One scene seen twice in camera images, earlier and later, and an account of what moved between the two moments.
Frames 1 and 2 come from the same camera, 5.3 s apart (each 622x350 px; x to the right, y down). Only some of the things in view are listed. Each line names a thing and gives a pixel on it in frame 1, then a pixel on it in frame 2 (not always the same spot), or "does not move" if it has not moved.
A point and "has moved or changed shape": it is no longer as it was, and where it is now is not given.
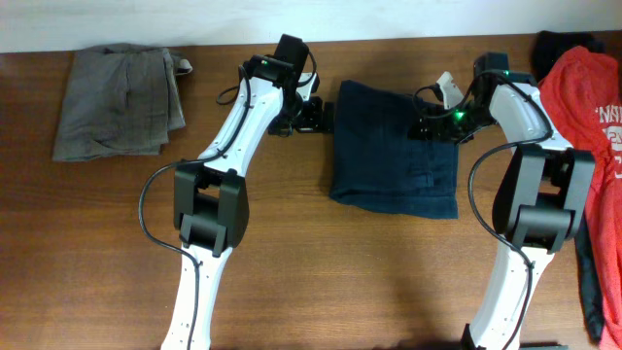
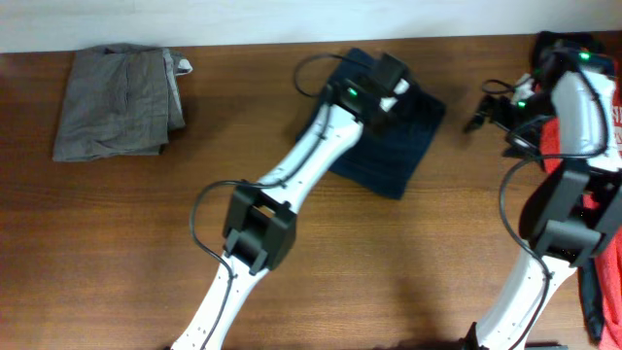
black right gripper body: [458, 124] -> [526, 115]
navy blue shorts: [378, 168] has moved or changed shape
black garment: [586, 286] does not move
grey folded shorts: [119, 100] does not move
